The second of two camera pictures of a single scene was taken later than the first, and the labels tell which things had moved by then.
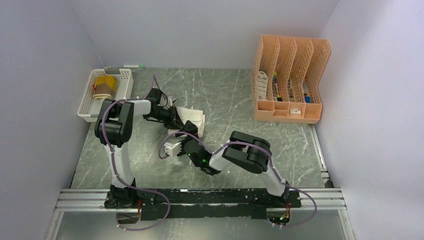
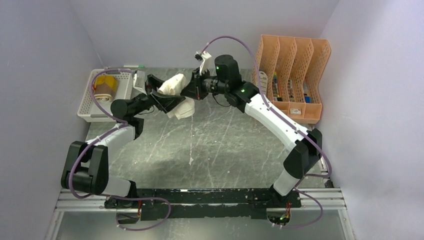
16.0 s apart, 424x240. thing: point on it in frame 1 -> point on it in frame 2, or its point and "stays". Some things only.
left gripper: [174, 121] -> [164, 103]
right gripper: [189, 127] -> [191, 90]
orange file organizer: [285, 78] stays
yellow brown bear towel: [105, 86] stays
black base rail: [190, 203] stays
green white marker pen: [134, 66] stays
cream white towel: [197, 117] -> [174, 84]
